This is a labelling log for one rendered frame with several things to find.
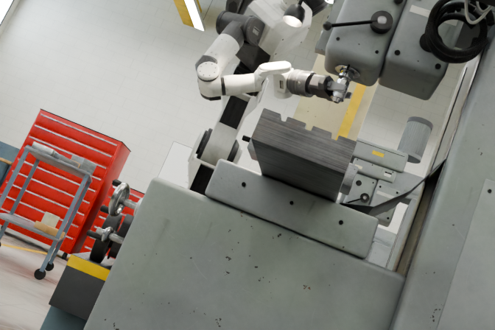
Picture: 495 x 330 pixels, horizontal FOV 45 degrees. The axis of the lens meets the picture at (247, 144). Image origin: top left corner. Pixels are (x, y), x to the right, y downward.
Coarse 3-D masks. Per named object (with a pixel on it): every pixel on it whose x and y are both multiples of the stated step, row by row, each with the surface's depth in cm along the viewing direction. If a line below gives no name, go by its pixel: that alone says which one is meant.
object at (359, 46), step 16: (352, 0) 195; (368, 0) 194; (384, 0) 194; (352, 16) 193; (368, 16) 193; (400, 16) 194; (336, 32) 192; (352, 32) 192; (368, 32) 191; (336, 48) 191; (352, 48) 190; (368, 48) 190; (384, 48) 190; (336, 64) 198; (352, 64) 193; (368, 64) 190; (352, 80) 206; (368, 80) 200
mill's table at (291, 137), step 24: (264, 120) 139; (288, 120) 139; (264, 144) 139; (288, 144) 137; (312, 144) 137; (336, 144) 136; (264, 168) 166; (288, 168) 154; (312, 168) 142; (336, 168) 135; (312, 192) 172; (336, 192) 159
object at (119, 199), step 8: (120, 184) 192; (128, 184) 195; (120, 192) 190; (128, 192) 197; (112, 200) 189; (120, 200) 193; (128, 200) 193; (104, 208) 193; (112, 208) 189; (120, 208) 197; (136, 208) 190; (112, 216) 192
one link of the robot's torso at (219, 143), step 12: (264, 84) 262; (228, 96) 255; (240, 96) 258; (252, 96) 257; (228, 108) 259; (240, 108) 259; (252, 108) 255; (228, 120) 258; (240, 120) 259; (216, 132) 251; (228, 132) 252; (204, 144) 249; (216, 144) 250; (228, 144) 251; (204, 156) 251; (216, 156) 250; (228, 156) 250
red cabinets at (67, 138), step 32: (32, 128) 690; (64, 128) 689; (32, 160) 681; (96, 160) 681; (0, 192) 673; (32, 192) 673; (64, 192) 672; (96, 192) 673; (0, 224) 666; (96, 224) 665; (64, 256) 660
